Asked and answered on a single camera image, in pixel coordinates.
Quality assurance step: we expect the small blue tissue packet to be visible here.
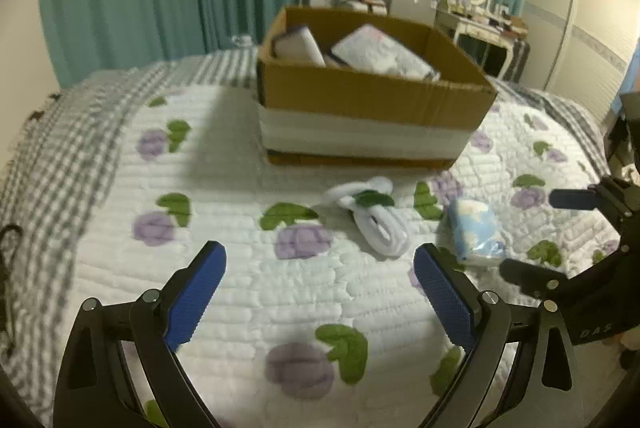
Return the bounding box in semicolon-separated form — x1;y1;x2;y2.
448;197;506;266

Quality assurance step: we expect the grey mini fridge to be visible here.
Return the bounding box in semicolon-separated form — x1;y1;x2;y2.
385;0;438;26

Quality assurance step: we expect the floral tissue paper pack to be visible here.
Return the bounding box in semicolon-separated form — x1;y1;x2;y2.
330;24;440;80

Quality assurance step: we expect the white and green fuzzy bundle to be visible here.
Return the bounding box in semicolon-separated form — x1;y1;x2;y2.
324;177;410;258

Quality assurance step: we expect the white floral quilt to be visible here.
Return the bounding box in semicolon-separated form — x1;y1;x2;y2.
65;86;617;427

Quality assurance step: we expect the white sliding wardrobe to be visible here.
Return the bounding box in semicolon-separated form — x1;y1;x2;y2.
521;0;639;122

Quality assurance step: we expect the white dressing table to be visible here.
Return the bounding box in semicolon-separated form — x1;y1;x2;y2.
434;6;530;82

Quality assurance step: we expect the brown cardboard box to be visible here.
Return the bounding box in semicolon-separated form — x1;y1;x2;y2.
257;6;497;168

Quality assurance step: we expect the grey checkered bedsheet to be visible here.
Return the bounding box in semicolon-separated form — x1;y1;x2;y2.
0;46;609;428

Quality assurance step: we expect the white rolled towel in box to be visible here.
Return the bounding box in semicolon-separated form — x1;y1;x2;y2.
271;25;326;67

